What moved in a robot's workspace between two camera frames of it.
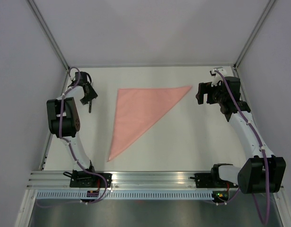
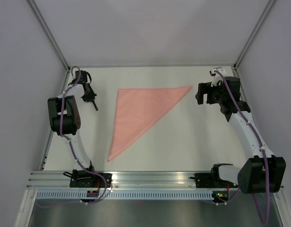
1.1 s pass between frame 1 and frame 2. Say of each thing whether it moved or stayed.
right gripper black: stayed
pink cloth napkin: stayed
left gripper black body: stayed
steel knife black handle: moved
